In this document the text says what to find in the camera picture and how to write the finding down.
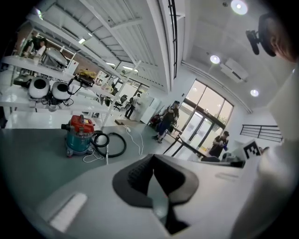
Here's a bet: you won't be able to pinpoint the glass entrance door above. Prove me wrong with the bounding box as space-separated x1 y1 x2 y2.
179 79 234 155

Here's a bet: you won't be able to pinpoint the white cabinet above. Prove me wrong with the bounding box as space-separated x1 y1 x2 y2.
139 94 155 124

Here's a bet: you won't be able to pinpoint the white helmet black opening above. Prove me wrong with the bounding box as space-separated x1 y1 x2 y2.
28 76 51 100
51 81 70 101

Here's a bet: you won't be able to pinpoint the white extension cord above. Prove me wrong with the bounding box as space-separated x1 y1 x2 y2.
123 124 145 156

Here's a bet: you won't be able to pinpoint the red teal vacuum cleaner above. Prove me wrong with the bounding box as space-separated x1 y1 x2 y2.
61 114 97 158

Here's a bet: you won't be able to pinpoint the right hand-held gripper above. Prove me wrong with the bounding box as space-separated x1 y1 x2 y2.
242 139 262 161

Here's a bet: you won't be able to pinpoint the black head-worn camera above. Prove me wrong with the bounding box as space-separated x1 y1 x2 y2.
245 13 278 58

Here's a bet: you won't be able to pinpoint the black corrugated vacuum hose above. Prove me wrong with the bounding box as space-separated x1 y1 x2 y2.
93 132 128 158

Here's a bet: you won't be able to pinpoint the white looped cables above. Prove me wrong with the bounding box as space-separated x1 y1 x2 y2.
83 147 105 164

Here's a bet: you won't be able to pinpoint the black stair railing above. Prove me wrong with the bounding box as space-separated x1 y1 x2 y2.
240 124 285 143

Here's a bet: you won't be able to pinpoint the white air conditioner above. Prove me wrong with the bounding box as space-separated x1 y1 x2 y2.
219 57 249 84

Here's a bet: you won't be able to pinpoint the black office chair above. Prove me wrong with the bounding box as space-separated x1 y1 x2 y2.
114 94 128 112

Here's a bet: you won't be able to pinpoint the person's head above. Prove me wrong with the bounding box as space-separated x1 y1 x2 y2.
271 23 299 63

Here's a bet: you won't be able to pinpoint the white metal shelving rack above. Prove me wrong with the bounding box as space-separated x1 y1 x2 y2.
0 7 143 127

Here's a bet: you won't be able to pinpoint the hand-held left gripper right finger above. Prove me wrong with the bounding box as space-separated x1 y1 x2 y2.
153 154 199 204

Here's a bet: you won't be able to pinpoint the grey white appliance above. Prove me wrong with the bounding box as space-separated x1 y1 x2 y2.
42 48 70 70

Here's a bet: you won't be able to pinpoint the black metal rail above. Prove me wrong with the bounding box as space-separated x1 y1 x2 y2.
167 0 179 80

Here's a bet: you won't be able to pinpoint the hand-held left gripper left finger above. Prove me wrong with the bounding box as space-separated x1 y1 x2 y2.
112 154 155 209

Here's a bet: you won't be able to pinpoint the yellow cloth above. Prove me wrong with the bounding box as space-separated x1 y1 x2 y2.
78 69 98 77

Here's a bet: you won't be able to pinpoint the black device with cables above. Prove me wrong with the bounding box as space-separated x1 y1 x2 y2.
67 74 95 95

